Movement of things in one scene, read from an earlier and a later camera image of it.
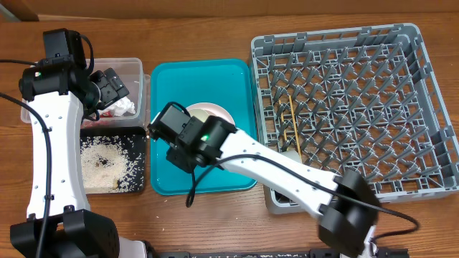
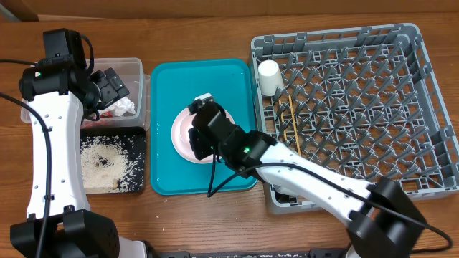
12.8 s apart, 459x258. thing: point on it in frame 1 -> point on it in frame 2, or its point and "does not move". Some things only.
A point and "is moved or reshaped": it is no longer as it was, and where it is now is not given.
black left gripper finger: (118, 85) does not move
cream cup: (201, 114) is moved or reshaped
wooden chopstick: (294, 129) does not move
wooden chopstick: (282, 120) does not move
